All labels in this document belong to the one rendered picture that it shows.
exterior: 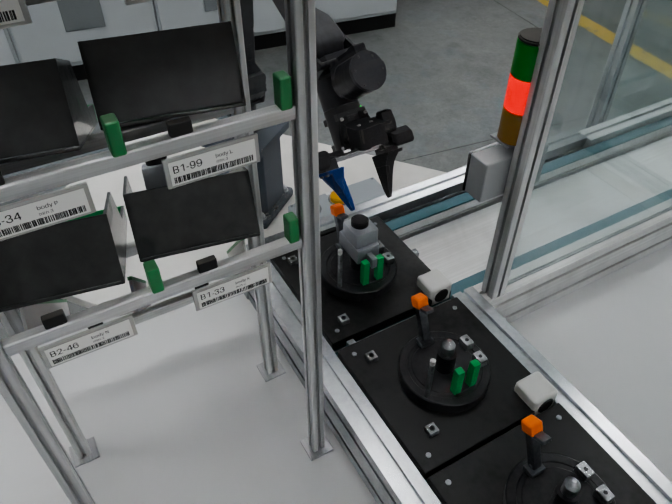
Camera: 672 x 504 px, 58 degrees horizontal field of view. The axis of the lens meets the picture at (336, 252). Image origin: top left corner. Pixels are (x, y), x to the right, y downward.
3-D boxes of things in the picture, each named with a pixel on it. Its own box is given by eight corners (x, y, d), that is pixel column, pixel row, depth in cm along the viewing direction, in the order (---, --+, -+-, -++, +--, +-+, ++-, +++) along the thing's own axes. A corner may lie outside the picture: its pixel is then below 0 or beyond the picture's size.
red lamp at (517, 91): (496, 103, 88) (502, 71, 84) (522, 95, 89) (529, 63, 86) (519, 119, 84) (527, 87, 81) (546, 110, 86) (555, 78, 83)
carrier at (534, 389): (337, 358, 99) (337, 306, 91) (455, 303, 108) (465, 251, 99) (424, 482, 84) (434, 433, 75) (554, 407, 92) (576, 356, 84)
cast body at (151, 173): (151, 203, 90) (139, 156, 87) (181, 197, 91) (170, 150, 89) (151, 216, 82) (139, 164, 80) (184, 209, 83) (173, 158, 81)
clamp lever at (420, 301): (416, 338, 96) (409, 296, 93) (426, 333, 97) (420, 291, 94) (429, 347, 93) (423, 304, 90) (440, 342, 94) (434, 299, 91)
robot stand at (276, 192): (240, 179, 150) (231, 106, 137) (294, 193, 146) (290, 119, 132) (209, 213, 140) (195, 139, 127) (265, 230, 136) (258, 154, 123)
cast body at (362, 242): (338, 243, 108) (338, 212, 104) (360, 235, 110) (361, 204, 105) (363, 272, 103) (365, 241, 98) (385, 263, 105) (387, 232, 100)
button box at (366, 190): (288, 227, 131) (287, 204, 126) (371, 197, 138) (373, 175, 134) (303, 246, 126) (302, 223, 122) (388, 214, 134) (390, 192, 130)
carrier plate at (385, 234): (270, 263, 115) (269, 254, 114) (377, 222, 124) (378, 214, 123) (332, 351, 100) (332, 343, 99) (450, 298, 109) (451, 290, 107)
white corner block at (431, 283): (414, 291, 110) (416, 275, 107) (435, 282, 112) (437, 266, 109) (429, 308, 107) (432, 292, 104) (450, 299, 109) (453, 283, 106)
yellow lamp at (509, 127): (490, 133, 91) (495, 104, 88) (515, 125, 93) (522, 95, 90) (512, 150, 88) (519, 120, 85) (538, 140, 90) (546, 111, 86)
